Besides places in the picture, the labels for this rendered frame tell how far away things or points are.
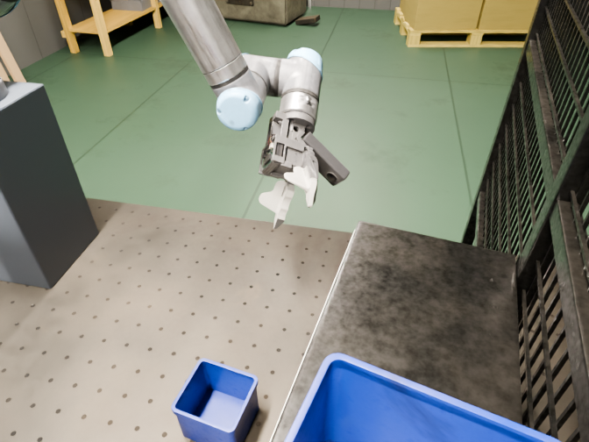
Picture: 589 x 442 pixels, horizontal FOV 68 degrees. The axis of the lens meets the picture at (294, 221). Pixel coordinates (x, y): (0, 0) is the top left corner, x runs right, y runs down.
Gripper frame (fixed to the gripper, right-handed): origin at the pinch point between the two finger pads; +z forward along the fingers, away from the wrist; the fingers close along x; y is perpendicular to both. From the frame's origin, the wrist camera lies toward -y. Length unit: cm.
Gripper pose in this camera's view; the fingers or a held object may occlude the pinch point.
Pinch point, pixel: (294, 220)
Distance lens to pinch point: 78.8
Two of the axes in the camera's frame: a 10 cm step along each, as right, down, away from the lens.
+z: -1.2, 9.3, -3.3
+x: 4.2, -2.5, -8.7
